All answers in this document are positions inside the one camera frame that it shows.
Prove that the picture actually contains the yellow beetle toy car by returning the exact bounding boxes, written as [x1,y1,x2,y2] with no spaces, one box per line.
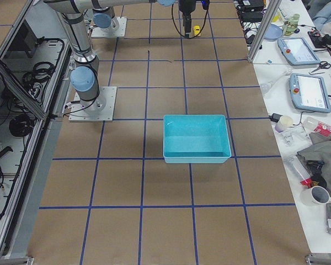
[193,25,202,38]

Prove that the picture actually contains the green masking tape stack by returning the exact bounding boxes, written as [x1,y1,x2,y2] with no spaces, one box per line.
[282,13,300,36]

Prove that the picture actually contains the black handled scissors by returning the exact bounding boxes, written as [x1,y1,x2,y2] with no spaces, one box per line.
[309,61,331,75]

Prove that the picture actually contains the cream paper cup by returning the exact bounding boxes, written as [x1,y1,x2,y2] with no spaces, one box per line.
[275,115,293,133]

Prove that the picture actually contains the aluminium frame post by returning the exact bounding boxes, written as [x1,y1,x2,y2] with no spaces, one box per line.
[247,0,281,63]

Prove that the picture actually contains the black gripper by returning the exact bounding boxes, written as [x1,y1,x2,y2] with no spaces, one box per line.
[178,0,196,38]

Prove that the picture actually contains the blue plastic plate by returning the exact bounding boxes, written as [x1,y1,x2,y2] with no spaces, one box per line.
[264,24,282,41]

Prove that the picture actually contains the teach pendant tablet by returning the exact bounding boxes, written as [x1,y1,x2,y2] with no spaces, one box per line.
[277,37,321,66]
[289,73,331,113]

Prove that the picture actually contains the near teach pendant tablet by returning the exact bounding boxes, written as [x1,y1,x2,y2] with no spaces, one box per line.
[289,73,331,113]

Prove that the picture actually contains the clear plastic bottle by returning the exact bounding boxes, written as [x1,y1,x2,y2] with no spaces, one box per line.
[302,116,331,137]

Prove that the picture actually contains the white light bulb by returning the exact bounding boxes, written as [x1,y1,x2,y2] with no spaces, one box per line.
[259,70,292,96]

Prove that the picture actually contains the far teach pendant tablet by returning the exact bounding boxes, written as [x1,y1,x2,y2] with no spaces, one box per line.
[277,37,321,66]

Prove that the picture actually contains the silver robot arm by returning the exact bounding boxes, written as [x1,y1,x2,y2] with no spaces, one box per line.
[44,1,154,112]
[93,7,120,32]

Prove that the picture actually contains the white ceramic mug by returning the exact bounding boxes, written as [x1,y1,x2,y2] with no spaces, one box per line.
[300,186,331,206]

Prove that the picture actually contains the teal plastic bin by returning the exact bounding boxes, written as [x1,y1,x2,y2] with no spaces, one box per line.
[163,115,232,163]

